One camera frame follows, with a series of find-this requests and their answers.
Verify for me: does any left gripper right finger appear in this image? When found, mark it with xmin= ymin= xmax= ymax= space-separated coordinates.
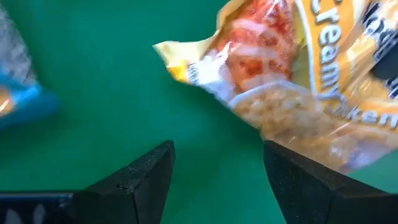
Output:
xmin=263 ymin=140 xmax=398 ymax=224

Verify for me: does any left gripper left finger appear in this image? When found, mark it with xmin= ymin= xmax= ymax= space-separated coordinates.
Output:
xmin=0 ymin=140 xmax=175 ymax=224

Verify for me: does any yellow Maruchan ramen packet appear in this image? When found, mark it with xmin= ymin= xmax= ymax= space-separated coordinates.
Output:
xmin=152 ymin=0 xmax=398 ymax=175

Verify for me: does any blue-edged Maruchan ramen packet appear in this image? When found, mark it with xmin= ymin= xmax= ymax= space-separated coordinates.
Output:
xmin=0 ymin=6 xmax=62 ymax=131

